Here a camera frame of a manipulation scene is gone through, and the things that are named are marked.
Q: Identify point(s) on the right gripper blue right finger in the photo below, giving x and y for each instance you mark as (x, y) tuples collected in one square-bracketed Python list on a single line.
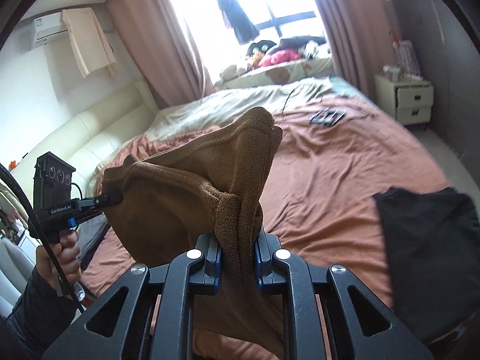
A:
[(268, 280)]

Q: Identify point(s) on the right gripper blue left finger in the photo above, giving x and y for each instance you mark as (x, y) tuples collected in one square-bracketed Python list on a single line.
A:
[(205, 278)]

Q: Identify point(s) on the brown printed t-shirt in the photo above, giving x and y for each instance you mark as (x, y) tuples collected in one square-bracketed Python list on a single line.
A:
[(211, 185)]

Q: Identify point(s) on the folded grey clothes stack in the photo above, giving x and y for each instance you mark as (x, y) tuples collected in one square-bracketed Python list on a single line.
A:
[(91, 234)]

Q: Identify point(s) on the person left hand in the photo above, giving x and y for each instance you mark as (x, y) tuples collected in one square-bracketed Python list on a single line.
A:
[(66, 252)]

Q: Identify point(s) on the cream padded headboard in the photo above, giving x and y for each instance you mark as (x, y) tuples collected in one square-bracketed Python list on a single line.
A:
[(93, 135)]

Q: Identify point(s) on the rust orange bed blanket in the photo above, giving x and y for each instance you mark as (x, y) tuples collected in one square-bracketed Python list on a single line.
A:
[(318, 196)]

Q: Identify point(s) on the beige bed sheet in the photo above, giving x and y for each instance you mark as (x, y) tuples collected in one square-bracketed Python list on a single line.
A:
[(223, 107)]

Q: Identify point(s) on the folded black garment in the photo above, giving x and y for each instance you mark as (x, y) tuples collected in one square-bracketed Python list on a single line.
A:
[(432, 250)]

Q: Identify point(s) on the beige teddy bear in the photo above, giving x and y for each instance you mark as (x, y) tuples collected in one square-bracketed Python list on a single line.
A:
[(233, 71)]

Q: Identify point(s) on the left pink curtain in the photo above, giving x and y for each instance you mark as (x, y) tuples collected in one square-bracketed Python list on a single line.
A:
[(165, 53)]

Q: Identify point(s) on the pink curtain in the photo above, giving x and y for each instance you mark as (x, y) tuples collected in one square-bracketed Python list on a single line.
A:
[(165, 53), (359, 33)]

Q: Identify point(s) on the bear print pillow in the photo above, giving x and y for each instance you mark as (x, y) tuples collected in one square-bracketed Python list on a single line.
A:
[(281, 74)]

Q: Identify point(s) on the pink plush toy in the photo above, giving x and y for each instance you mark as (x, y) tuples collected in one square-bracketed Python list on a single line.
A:
[(281, 56)]

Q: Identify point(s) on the black owl plush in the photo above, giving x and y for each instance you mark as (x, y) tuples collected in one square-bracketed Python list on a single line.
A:
[(260, 46)]

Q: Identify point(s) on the white bedside cabinet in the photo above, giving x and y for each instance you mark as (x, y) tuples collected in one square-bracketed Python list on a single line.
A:
[(409, 102)]

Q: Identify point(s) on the white rack on cabinet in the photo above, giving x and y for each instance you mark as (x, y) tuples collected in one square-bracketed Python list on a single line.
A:
[(406, 56)]

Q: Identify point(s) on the dark hanging garment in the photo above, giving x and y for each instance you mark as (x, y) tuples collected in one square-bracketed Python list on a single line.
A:
[(236, 19)]

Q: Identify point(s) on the right pink curtain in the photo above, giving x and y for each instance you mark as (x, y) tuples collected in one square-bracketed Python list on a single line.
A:
[(359, 33)]

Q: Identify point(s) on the black frame on bed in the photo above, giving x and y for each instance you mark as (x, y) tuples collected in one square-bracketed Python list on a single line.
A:
[(327, 117)]

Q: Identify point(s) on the white wall air conditioner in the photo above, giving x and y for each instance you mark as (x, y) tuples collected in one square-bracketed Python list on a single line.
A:
[(47, 28)]

